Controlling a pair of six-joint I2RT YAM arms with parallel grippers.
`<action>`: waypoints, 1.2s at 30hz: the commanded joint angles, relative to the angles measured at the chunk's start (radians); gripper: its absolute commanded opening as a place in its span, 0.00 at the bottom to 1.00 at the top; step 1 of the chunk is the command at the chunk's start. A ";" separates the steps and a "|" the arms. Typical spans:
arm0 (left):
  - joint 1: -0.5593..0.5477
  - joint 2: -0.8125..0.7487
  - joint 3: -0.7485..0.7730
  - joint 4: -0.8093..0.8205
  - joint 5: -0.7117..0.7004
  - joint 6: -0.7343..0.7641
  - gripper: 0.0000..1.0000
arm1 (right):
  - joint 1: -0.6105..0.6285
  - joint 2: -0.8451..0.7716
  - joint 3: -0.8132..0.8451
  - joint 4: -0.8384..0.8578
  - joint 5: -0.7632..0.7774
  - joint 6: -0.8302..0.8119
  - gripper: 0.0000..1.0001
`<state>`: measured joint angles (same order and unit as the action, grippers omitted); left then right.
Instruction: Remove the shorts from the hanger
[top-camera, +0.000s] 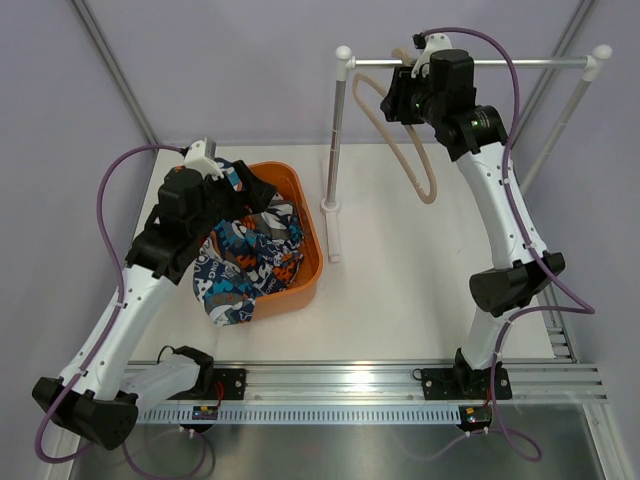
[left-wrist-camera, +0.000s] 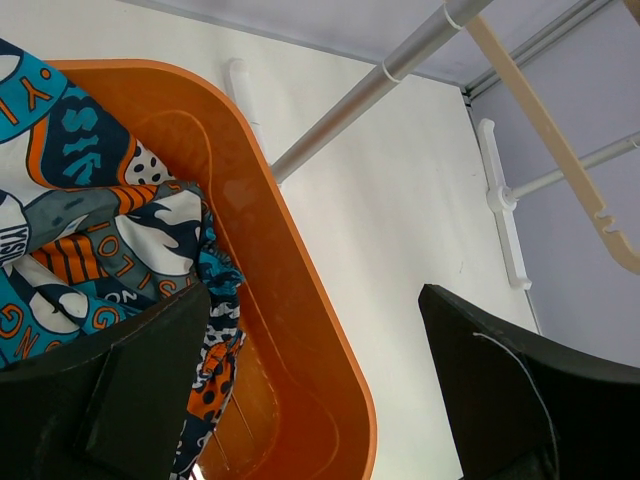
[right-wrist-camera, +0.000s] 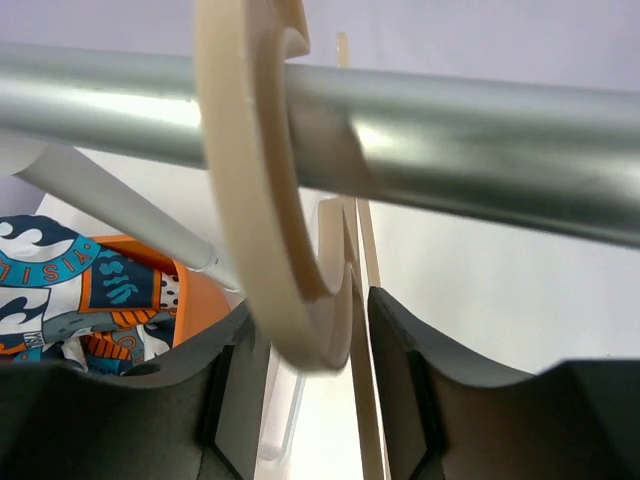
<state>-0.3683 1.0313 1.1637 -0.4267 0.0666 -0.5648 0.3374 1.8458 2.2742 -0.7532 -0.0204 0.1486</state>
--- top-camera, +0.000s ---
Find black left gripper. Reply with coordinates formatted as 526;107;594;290
189;160;276;240

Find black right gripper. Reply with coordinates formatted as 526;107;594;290
380;66;444;127

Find colourful patterned shorts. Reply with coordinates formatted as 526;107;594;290
192;156;305;328

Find wooden clothes hanger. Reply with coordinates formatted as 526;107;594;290
351;44;439;205

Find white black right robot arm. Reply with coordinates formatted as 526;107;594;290
381;48;565;400

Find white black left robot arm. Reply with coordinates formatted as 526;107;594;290
32;161;277;450

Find orange plastic basket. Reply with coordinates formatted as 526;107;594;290
250;161;324;320

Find silver white clothes rack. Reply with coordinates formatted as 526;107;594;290
320;45;612;263

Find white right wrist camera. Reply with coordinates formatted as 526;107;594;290
411;33;452;79

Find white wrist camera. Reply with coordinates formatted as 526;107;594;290
411;33;452;79
184;137;224;180

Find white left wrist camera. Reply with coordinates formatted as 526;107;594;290
184;137;224;180

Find white slotted cable duct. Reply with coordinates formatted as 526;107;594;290
137;403;461;425

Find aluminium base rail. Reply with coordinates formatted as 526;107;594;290
119;361;609;405

